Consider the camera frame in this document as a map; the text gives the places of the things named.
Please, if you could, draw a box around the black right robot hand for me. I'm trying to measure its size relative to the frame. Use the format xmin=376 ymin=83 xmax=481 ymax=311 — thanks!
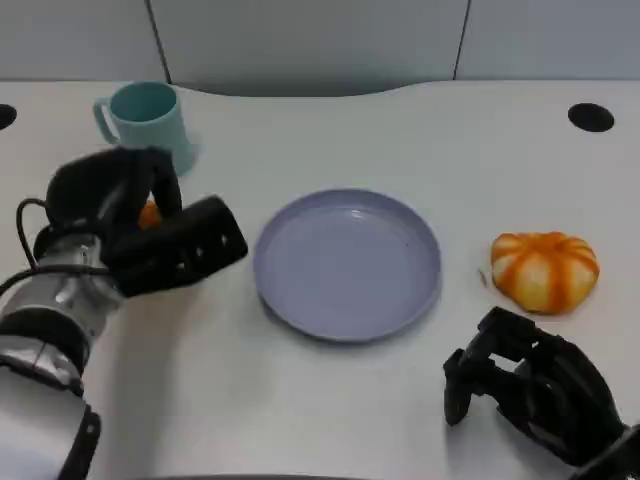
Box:
xmin=442 ymin=305 xmax=627 ymax=464

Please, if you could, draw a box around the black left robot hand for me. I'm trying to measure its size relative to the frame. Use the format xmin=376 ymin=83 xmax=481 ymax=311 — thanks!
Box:
xmin=45 ymin=145 xmax=184 ymax=247

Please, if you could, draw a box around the orange white toy bread roll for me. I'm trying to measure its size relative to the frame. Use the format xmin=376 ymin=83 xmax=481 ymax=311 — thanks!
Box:
xmin=138 ymin=200 xmax=163 ymax=231
xmin=489 ymin=231 xmax=601 ymax=316

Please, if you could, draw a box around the pale green mug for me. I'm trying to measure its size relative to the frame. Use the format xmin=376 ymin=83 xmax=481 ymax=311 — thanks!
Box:
xmin=92 ymin=80 xmax=198 ymax=178

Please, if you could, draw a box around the lilac plate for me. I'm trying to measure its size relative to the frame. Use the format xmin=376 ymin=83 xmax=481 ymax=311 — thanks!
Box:
xmin=252 ymin=188 xmax=443 ymax=344

